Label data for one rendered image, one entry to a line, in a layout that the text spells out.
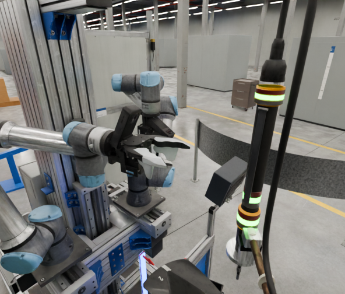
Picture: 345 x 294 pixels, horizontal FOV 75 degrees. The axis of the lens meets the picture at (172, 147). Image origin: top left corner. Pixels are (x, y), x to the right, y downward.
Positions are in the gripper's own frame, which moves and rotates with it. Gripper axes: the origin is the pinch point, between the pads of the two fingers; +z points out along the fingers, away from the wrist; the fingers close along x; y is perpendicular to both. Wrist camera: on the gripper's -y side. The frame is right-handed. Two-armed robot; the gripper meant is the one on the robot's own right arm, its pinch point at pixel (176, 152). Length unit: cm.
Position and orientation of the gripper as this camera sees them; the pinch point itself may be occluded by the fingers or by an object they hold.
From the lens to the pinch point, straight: 49.7
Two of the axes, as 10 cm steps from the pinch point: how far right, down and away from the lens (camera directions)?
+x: -5.0, 3.5, -7.9
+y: 0.0, 9.1, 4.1
